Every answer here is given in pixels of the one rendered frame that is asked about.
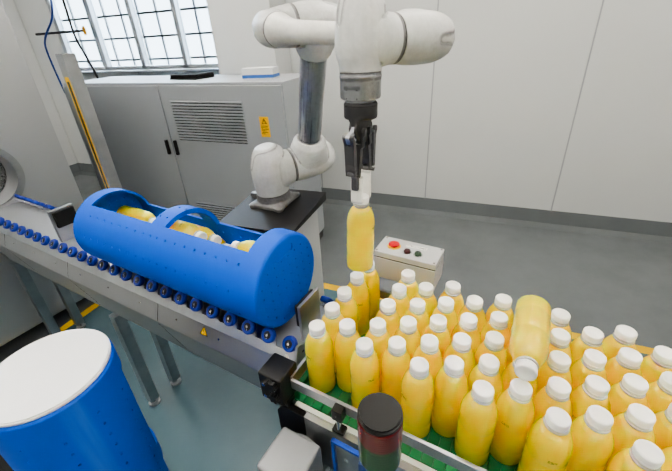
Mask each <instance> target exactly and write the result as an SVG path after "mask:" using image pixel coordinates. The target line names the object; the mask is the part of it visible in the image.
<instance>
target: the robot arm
mask: <svg viewBox="0 0 672 471"><path fill-rule="evenodd" d="M252 27H253V32H254V37H255V38H256V40H257V41H258V42H259V43H260V44H261V45H263V46H265V47H268V48H272V49H279V48H296V51H297V53H298V55H299V57H300V60H299V120H298V134H297V135H295V137H294V138H293V141H292V144H291V146H290V148H288V149H282V147H281V146H279V145H278V144H275V143H270V142H269V143H263V144H260V145H258V146H256V147H255V149H254V150H253V152H252V155H251V163H250V167H251V175H252V180H253V184H254V187H255V190H256V191H252V192H251V197H253V198H256V200H255V201H253V202H251V203H250V204H249V207H250V208H258V209H264V210H270V211H275V212H277V213H281V212H283V211H284V209H285V208H286V207H287V206H288V205H289V204H290V203H291V202H292V201H294V200H295V199H296V198H298V197H299V196H300V193H299V192H291V191H290V189H289V186H290V185H291V184H292V183H294V182H295V181H299V180H304V179H308V178H311V177H314V176H317V175H320V174H322V173H324V172H326V171H327V170H328V169H329V168H331V167H332V165H333V164H334V161H335V151H334V149H333V147H332V145H331V144H330V143H329V142H328V141H326V139H325V138H324V136H323V135H322V134H321V129H322V116H323V103H324V93H325V80H326V67H327V59H328V58H329V57H330V56H331V54H332V51H333V49H334V47H335V52H336V59H337V62H338V65H339V73H340V75H339V79H340V98H341V99H342V100H346V101H345V102H344V118H345V119H347V120H349V122H350V124H349V133H348V134H347V135H343V136H342V140H343V144H344V154H345V172H346V176H347V177H351V203H357V204H363V193H366V194H368V195H369V198H370V197H371V171H374V170H375V167H372V166H374V165H375V152H376V133H377V125H372V120H373V119H375V118H377V116H378V102H377V101H376V99H379V98H380V97H381V77H382V74H381V71H382V67H383V66H387V65H421V64H428V63H432V62H435V61H437V60H439V59H441V58H443V57H444V56H446V55H447V54H448V53H449V52H450V50H451V48H452V46H453V44H454V41H455V27H454V24H453V21H452V20H451V19H450V18H449V17H448V16H447V15H445V14H443V13H441V12H438V11H434V10H423V9H402V10H399V11H396V12H389V11H386V4H385V1H384V0H338V4H335V3H333V2H331V1H328V0H302V1H297V2H294V3H288V4H283V5H279V6H276V7H273V8H270V9H268V10H262V11H259V12H258V13H257V14H256V15H255V17H254V19H253V22H252ZM362 169H363V170H362ZM370 170H371V171H370Z"/></svg>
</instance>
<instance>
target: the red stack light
mask: <svg viewBox="0 0 672 471"><path fill-rule="evenodd" d="M357 427H358V438H359V441H360V443H361V444H362V446H363V447H364V448H365V449H366V450H367V451H369V452H370V453H372V454H375V455H388V454H391V453H393V452H394V451H396V450H397V449H398V447H399V446H400V444H401V441H402V435H403V422H402V425H401V427H400V428H399V430H398V431H397V432H395V433H394V434H392V435H390V436H386V437H378V436H374V435H371V434H369V433H368V432H366V431H365V430H364V429H363V428H362V426H361V425H360V423H359V421H358V416H357Z"/></svg>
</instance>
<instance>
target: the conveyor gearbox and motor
mask: <svg viewBox="0 0 672 471"><path fill-rule="evenodd" d="M257 467H258V471H323V463H322V455H321V448H320V446H319V445H317V444H316V443H314V441H313V440H312V439H311V438H309V437H307V436H305V435H303V434H301V433H296V432H294V431H292V430H290V429H289V428H287V427H283V428H282V430H281V431H280V432H279V434H278V435H277V437H276V438H275V440H274V441H273V443H272V444H271V445H270V447H269V448H268V450H267V451H266V453H265V454H264V456H263V457H262V458H261V460H260V461H259V463H258V465H257Z"/></svg>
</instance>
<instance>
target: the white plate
mask: <svg viewBox="0 0 672 471"><path fill-rule="evenodd" d="M110 354H111V344H110V341H109V339H108V337H107V336H106V335H105V334H104V333H102V332H100V331H97V330H93V329H73V330H67V331H63V332H59V333H56V334H52V335H50V336H47V337H44V338H42V339H39V340H37V341H35V342H33V343H31V344H29V345H27V346H25V347H24V348H22V349H20V350H19V351H17V352H15V353H14V354H12V355H11V356H9V357H8V358H7V359H5V360H4V361H3V362H1V363H0V428H3V427H11V426H16V425H20V424H24V423H27V422H30V421H33V420H36V419H38V418H41V417H43V416H45V415H47V414H49V413H51V412H53V411H55V410H57V409H59V408H61V407H62V406H64V405H65V404H67V403H69V402H70V401H71V400H73V399H74V398H76V397H77V396H78V395H80V394H81V393H82V392H83V391H84V390H86V389H87V388H88V387H89V386H90V385H91V384H92V383H93V382H94V381H95V380H96V379H97V377H98V376H99V375H100V374H101V372H102V371H103V369H104V368H105V366H106V365H107V363H108V360H109V358H110Z"/></svg>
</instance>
